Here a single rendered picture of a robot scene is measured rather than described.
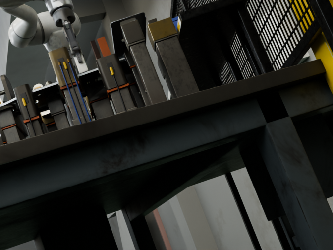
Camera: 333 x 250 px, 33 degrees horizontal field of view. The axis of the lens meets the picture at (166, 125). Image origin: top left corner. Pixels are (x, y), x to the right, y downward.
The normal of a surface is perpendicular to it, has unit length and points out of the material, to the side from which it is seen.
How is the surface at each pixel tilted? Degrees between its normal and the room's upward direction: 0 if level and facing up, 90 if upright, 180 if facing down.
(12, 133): 90
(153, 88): 90
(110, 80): 90
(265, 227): 90
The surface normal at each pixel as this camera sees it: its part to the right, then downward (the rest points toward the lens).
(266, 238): -0.89, 0.25
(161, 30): 0.04, -0.23
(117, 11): 0.29, -0.32
